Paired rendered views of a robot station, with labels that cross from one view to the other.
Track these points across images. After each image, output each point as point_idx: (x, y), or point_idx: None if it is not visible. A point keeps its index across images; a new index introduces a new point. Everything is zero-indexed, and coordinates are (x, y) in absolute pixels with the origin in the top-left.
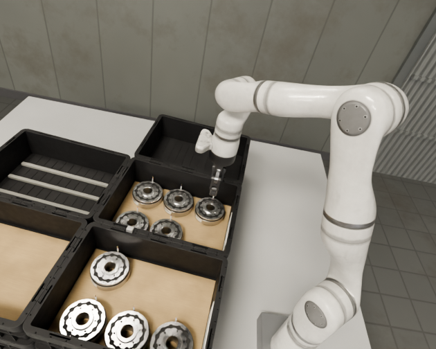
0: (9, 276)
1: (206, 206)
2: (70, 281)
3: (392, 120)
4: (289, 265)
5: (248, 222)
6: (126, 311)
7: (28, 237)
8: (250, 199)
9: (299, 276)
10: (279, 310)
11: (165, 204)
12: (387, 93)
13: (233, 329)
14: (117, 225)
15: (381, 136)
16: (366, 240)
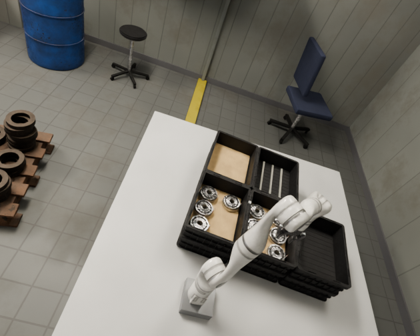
0: (225, 171)
1: (277, 251)
2: (224, 188)
3: (281, 211)
4: (251, 325)
5: (281, 300)
6: (212, 207)
7: (243, 175)
8: (304, 307)
9: (243, 331)
10: (219, 306)
11: (273, 228)
12: (291, 205)
13: None
14: (251, 198)
15: (273, 210)
16: (239, 249)
